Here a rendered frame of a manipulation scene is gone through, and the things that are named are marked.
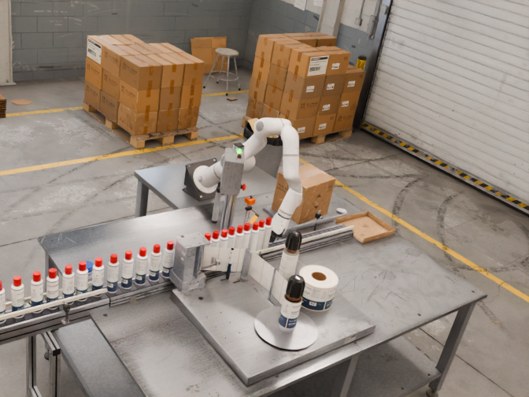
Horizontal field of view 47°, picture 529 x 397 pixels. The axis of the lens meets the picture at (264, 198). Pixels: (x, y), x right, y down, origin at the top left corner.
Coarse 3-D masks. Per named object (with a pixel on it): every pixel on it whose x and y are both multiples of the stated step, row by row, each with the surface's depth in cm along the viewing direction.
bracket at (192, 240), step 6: (192, 234) 303; (198, 234) 304; (180, 240) 296; (186, 240) 297; (192, 240) 298; (198, 240) 299; (204, 240) 299; (186, 246) 293; (192, 246) 293; (198, 246) 295
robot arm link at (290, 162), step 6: (288, 156) 339; (294, 156) 339; (288, 162) 339; (294, 162) 339; (288, 168) 339; (294, 168) 340; (288, 174) 340; (294, 174) 340; (288, 180) 344; (294, 180) 344; (300, 180) 347; (288, 186) 353; (294, 186) 350; (300, 186) 350; (300, 204) 351
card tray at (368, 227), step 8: (352, 216) 410; (360, 216) 416; (368, 216) 419; (352, 224) 405; (360, 224) 407; (368, 224) 409; (376, 224) 411; (384, 224) 409; (360, 232) 397; (368, 232) 399; (376, 232) 401; (384, 232) 396; (392, 232) 402; (360, 240) 388; (368, 240) 389
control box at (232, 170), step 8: (232, 152) 317; (224, 160) 308; (232, 160) 308; (240, 160) 310; (224, 168) 308; (232, 168) 308; (240, 168) 308; (224, 176) 310; (232, 176) 310; (240, 176) 311; (224, 184) 312; (232, 184) 313; (240, 184) 313; (224, 192) 315; (232, 192) 315
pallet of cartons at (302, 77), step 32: (320, 32) 777; (256, 64) 721; (288, 64) 685; (320, 64) 678; (256, 96) 733; (288, 96) 694; (320, 96) 705; (352, 96) 748; (320, 128) 733; (352, 128) 781
